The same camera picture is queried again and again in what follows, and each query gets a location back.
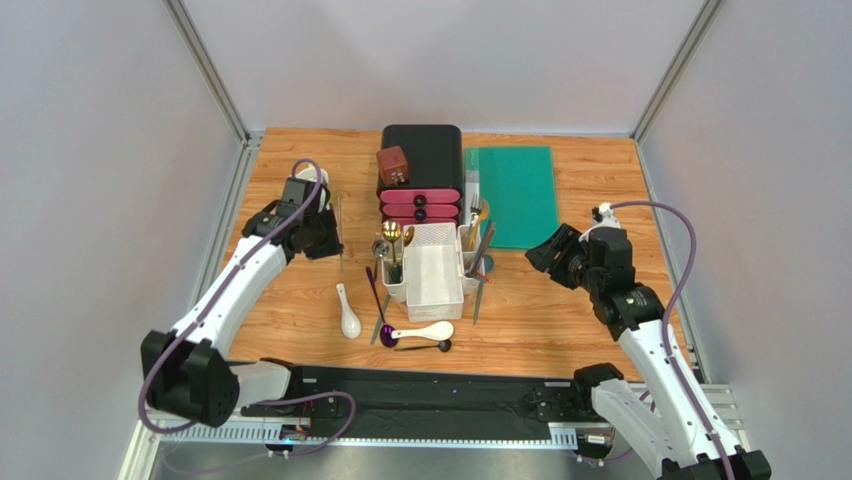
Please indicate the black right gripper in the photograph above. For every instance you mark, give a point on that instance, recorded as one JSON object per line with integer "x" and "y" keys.
{"x": 552, "y": 252}

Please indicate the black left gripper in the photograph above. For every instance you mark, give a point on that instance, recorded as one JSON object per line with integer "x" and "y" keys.
{"x": 333, "y": 245}

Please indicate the gold handled knife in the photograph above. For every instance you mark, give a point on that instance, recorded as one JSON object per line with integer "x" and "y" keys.
{"x": 484, "y": 215}

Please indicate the large silver fork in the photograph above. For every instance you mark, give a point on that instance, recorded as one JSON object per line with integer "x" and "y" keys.
{"x": 475, "y": 214}

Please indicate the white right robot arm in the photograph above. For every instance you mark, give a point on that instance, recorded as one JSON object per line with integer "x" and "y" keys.
{"x": 681, "y": 436}

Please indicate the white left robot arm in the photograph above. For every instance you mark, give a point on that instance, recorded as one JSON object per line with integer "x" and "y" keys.
{"x": 186, "y": 369}

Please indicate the small silver fork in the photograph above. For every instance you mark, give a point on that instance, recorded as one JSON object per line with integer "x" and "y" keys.
{"x": 377, "y": 259}

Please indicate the yellow-green mug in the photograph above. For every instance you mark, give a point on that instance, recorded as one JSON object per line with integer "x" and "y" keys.
{"x": 309, "y": 174}

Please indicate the silver spoon in caddy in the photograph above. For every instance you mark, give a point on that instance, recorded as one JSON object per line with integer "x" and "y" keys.
{"x": 384, "y": 250}

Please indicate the gold spoon in caddy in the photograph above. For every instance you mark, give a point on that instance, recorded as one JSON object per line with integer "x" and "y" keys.
{"x": 408, "y": 235}

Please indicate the white ceramic spoon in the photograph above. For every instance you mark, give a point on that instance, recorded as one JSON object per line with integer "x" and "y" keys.
{"x": 438, "y": 331}
{"x": 350, "y": 323}

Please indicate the brown relay block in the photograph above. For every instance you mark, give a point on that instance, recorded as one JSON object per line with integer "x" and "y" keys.
{"x": 393, "y": 166}

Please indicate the teal plastic knife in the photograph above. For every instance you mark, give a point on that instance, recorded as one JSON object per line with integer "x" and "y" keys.
{"x": 380, "y": 322}

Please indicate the teal plastic spoon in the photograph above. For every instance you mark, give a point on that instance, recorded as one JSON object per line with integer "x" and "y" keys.
{"x": 487, "y": 266}

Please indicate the teal cutting mat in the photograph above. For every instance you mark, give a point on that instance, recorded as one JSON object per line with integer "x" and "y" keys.
{"x": 519, "y": 184}

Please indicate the black and pink drawer box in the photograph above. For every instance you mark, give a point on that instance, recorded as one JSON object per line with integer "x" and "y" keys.
{"x": 435, "y": 190}

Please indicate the white perforated utensil caddy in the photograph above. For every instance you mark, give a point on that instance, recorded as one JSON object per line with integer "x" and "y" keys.
{"x": 434, "y": 284}

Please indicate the purple metal spoon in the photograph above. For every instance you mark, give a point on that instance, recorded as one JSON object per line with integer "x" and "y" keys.
{"x": 383, "y": 330}

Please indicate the black small spoon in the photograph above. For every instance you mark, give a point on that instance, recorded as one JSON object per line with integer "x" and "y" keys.
{"x": 443, "y": 346}

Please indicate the black mounting rail base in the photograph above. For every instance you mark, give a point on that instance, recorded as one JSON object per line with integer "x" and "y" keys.
{"x": 410, "y": 405}

